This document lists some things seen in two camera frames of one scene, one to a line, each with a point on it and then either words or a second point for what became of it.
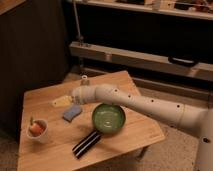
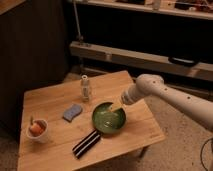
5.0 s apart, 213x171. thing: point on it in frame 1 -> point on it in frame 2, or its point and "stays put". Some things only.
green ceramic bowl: x=108 y=118 stays put
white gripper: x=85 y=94 -> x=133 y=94
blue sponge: x=72 y=113 stays put
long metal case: x=173 y=64 stays put
